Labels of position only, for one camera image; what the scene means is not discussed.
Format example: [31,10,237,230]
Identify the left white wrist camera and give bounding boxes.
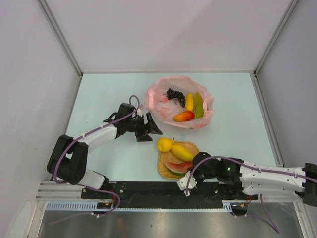
[135,104,144,117]

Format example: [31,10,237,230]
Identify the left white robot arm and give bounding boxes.
[47,103,163,198]

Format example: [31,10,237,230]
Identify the fake black grapes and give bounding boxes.
[164,88,186,108]

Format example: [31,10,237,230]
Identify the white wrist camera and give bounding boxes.
[135,104,144,117]
[176,171,197,197]

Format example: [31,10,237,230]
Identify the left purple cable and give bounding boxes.
[51,95,145,225]

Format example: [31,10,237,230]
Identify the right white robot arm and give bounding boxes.
[189,152,317,207]

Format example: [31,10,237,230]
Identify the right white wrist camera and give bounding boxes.
[176,171,197,197]

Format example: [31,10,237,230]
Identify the yellow fake pear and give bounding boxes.
[157,137,174,153]

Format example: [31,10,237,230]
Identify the yellow fake mango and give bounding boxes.
[171,144,194,162]

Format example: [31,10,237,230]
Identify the fake watermelon slice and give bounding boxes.
[165,161,193,176]

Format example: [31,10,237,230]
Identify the red-orange fake mango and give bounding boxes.
[173,111,195,122]

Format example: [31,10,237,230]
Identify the pink plastic bag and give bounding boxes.
[143,76,214,129]

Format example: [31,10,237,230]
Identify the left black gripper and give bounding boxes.
[125,113,162,142]

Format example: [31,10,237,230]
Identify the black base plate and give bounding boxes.
[81,180,259,209]

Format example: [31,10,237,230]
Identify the fake green starfruit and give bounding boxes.
[193,92,204,119]

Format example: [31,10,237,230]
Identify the fake yellow banana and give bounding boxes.
[185,93,194,111]

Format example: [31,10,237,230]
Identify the blue-white cable duct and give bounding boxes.
[46,201,232,212]

